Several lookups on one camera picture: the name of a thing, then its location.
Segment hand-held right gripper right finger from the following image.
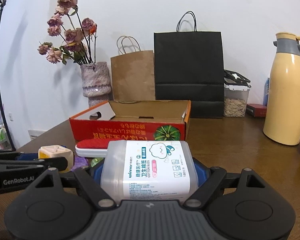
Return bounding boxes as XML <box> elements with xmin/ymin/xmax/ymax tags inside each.
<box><xmin>184</xmin><ymin>157</ymin><xmax>275</xmax><ymax>209</ymax></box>

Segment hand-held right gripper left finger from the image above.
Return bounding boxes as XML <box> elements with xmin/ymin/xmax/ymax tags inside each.
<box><xmin>27</xmin><ymin>160</ymin><xmax>117</xmax><ymax>212</ymax></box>

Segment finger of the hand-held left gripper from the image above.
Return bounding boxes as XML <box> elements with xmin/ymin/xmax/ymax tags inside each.
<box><xmin>0</xmin><ymin>157</ymin><xmax>68</xmax><ymax>196</ymax></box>
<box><xmin>0</xmin><ymin>152</ymin><xmax>40</xmax><ymax>161</ymax></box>

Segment yellow and white cube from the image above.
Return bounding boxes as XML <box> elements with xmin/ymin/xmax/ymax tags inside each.
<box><xmin>38</xmin><ymin>145</ymin><xmax>74</xmax><ymax>173</ymax></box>

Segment red cardboard box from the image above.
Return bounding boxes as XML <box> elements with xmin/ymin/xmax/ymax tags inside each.
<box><xmin>69</xmin><ymin>100</ymin><xmax>192</xmax><ymax>142</ymax></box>

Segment clear cotton swab box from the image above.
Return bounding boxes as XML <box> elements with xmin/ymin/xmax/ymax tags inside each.
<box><xmin>100</xmin><ymin>140</ymin><xmax>199</xmax><ymax>204</ymax></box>

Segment small purple object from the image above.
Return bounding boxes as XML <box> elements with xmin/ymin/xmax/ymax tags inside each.
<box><xmin>72</xmin><ymin>156</ymin><xmax>90</xmax><ymax>173</ymax></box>

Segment red and white lint brush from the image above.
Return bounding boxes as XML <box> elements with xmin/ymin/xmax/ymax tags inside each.
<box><xmin>75</xmin><ymin>138</ymin><xmax>110</xmax><ymax>158</ymax></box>

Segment clear container of seeds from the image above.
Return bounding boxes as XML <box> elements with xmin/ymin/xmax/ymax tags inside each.
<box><xmin>223</xmin><ymin>84</ymin><xmax>250</xmax><ymax>118</ymax></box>

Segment small dark red box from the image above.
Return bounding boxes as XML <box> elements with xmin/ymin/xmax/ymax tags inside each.
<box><xmin>245</xmin><ymin>103</ymin><xmax>267</xmax><ymax>118</ymax></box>

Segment pink knitted vase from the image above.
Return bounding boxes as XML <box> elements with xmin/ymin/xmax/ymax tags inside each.
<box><xmin>80</xmin><ymin>61</ymin><xmax>113</xmax><ymax>108</ymax></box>

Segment black container lids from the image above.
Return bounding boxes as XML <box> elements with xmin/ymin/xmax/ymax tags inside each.
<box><xmin>224</xmin><ymin>69</ymin><xmax>252</xmax><ymax>88</ymax></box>

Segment brown paper bag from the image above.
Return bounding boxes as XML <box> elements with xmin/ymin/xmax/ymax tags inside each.
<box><xmin>110</xmin><ymin>36</ymin><xmax>156</xmax><ymax>102</ymax></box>

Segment blue carton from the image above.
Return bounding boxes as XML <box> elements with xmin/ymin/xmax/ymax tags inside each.
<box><xmin>262</xmin><ymin>77</ymin><xmax>270</xmax><ymax>107</ymax></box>

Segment black paper bag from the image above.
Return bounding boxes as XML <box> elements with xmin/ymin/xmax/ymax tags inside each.
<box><xmin>154</xmin><ymin>11</ymin><xmax>225</xmax><ymax>119</ymax></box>

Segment yellow thermos jug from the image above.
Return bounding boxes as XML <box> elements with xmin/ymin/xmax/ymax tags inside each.
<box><xmin>263</xmin><ymin>32</ymin><xmax>300</xmax><ymax>146</ymax></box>

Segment dried pink roses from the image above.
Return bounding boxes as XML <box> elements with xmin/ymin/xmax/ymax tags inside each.
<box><xmin>37</xmin><ymin>0</ymin><xmax>98</xmax><ymax>66</ymax></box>

